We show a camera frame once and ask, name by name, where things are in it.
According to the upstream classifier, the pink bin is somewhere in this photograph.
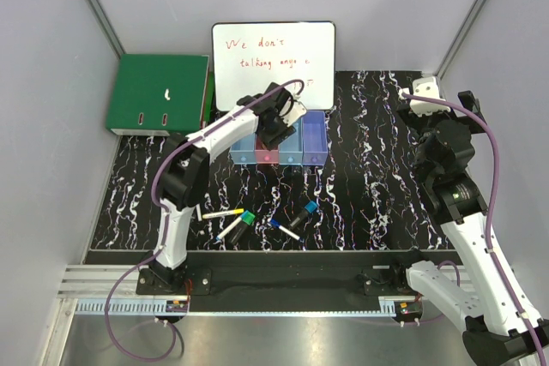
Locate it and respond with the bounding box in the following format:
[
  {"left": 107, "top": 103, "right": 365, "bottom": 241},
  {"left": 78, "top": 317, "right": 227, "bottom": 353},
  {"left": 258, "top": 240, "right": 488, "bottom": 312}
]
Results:
[{"left": 255, "top": 137, "right": 280, "bottom": 165}]

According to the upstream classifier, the light blue bin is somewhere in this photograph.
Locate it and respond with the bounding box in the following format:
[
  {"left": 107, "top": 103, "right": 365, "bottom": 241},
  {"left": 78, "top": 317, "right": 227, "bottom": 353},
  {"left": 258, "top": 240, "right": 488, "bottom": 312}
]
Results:
[
  {"left": 279, "top": 119, "right": 303, "bottom": 165},
  {"left": 229, "top": 135, "right": 256, "bottom": 165}
]

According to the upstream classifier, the white dry-erase board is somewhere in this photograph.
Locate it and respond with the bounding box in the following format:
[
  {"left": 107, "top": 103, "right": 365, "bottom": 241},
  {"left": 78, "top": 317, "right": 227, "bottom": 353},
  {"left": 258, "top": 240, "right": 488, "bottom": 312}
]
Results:
[{"left": 212, "top": 21, "right": 335, "bottom": 111}]

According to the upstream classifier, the black marker blue cap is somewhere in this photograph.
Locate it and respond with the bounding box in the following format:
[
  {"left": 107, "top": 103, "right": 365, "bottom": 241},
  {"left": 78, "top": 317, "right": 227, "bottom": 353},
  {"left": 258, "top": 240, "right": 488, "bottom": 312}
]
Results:
[{"left": 288, "top": 201, "right": 318, "bottom": 230}]

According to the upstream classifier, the black marker green cap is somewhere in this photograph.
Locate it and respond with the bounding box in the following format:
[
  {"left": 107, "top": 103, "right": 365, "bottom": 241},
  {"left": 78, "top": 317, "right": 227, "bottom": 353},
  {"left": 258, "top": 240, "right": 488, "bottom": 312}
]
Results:
[{"left": 228, "top": 211, "right": 256, "bottom": 245}]

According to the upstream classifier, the white pen blue cap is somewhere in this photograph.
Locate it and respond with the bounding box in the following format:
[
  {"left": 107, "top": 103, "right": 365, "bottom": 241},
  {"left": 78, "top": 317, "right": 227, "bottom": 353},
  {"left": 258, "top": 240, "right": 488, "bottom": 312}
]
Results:
[{"left": 268, "top": 219, "right": 301, "bottom": 241}]

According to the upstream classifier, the white pen blue tip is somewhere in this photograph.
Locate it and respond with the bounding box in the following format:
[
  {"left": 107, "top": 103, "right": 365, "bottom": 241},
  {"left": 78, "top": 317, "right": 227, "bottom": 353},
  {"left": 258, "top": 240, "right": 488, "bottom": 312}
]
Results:
[{"left": 216, "top": 217, "right": 242, "bottom": 241}]

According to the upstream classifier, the white marker yellow cap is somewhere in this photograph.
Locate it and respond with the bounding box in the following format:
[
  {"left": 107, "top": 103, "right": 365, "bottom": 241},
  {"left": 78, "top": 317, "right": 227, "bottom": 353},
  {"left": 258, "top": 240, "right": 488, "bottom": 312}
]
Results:
[{"left": 202, "top": 208, "right": 245, "bottom": 219}]

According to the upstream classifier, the purple bin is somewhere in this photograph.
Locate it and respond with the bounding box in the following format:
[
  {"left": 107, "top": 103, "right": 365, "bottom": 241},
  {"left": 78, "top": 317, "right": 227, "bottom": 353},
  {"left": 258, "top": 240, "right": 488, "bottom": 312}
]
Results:
[{"left": 302, "top": 111, "right": 329, "bottom": 167}]

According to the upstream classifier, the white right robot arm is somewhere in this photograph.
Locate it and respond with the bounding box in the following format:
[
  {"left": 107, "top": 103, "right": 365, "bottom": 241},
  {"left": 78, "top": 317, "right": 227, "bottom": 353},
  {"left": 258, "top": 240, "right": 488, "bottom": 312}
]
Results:
[{"left": 389, "top": 89, "right": 548, "bottom": 365}]

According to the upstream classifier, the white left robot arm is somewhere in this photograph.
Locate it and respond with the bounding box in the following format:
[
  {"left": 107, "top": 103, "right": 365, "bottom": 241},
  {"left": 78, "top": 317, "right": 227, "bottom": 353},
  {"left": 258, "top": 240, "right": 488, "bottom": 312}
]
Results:
[{"left": 142, "top": 79, "right": 306, "bottom": 294}]

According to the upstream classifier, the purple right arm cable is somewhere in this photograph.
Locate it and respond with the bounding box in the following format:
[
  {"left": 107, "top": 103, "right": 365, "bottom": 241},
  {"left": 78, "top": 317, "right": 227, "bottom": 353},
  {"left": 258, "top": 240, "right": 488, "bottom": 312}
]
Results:
[{"left": 401, "top": 91, "right": 549, "bottom": 358}]

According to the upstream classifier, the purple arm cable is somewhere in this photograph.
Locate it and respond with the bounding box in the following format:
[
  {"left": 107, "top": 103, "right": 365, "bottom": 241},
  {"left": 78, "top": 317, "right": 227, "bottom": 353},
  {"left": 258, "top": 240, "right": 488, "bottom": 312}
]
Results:
[
  {"left": 401, "top": 91, "right": 549, "bottom": 358},
  {"left": 104, "top": 79, "right": 306, "bottom": 361}
]

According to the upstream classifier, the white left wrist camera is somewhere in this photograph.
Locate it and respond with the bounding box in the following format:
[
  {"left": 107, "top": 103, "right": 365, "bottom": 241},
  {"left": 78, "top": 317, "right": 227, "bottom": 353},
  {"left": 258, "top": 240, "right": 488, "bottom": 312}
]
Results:
[{"left": 280, "top": 100, "right": 307, "bottom": 126}]

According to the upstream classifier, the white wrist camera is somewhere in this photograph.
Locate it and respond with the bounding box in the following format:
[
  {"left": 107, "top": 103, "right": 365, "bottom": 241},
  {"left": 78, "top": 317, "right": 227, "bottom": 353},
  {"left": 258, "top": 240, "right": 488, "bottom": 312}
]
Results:
[
  {"left": 280, "top": 100, "right": 307, "bottom": 126},
  {"left": 398, "top": 76, "right": 449, "bottom": 117}
]

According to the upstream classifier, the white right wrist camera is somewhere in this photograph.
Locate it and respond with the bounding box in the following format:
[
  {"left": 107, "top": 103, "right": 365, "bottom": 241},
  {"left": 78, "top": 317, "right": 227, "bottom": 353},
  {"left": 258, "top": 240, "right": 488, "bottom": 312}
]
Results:
[{"left": 398, "top": 76, "right": 449, "bottom": 117}]

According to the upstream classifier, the green ring binder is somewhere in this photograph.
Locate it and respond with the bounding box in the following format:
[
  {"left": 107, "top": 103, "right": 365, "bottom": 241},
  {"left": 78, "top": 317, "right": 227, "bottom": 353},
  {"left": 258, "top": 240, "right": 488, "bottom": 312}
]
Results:
[{"left": 106, "top": 54, "right": 209, "bottom": 136}]

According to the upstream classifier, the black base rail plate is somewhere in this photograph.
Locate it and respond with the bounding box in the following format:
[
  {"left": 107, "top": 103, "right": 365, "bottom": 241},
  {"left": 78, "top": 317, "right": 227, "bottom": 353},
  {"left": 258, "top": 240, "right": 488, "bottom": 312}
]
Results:
[{"left": 136, "top": 249, "right": 427, "bottom": 315}]

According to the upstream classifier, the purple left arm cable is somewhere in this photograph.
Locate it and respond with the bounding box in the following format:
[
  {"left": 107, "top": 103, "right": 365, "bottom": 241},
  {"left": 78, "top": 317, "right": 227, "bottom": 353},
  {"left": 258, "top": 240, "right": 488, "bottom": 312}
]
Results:
[{"left": 104, "top": 79, "right": 306, "bottom": 361}]

